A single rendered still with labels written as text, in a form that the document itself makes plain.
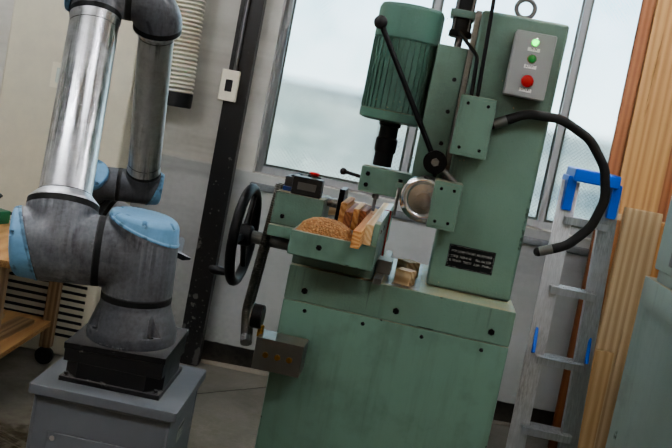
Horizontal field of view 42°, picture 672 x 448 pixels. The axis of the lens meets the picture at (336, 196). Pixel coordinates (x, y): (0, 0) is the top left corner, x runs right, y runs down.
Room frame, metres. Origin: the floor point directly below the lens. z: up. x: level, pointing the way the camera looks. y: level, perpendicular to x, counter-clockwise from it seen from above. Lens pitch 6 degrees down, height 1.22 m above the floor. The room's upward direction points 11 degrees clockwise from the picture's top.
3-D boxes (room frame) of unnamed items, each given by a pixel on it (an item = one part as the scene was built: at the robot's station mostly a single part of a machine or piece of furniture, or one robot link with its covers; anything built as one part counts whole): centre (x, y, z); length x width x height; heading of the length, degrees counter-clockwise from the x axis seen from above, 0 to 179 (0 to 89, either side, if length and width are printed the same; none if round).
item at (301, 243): (2.40, 0.00, 0.87); 0.61 x 0.30 x 0.06; 174
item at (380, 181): (2.39, -0.13, 1.03); 0.14 x 0.07 x 0.09; 84
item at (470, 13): (2.38, -0.25, 1.54); 0.08 x 0.08 x 0.17; 84
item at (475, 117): (2.22, -0.30, 1.23); 0.09 x 0.08 x 0.15; 84
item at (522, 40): (2.22, -0.41, 1.40); 0.10 x 0.06 x 0.16; 84
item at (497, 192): (2.37, -0.40, 1.16); 0.22 x 0.22 x 0.72; 84
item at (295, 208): (2.41, 0.09, 0.92); 0.15 x 0.13 x 0.09; 174
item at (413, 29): (2.40, -0.11, 1.35); 0.18 x 0.18 x 0.31
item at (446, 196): (2.22, -0.27, 1.02); 0.09 x 0.07 x 0.12; 174
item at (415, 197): (2.26, -0.22, 1.02); 0.12 x 0.03 x 0.12; 84
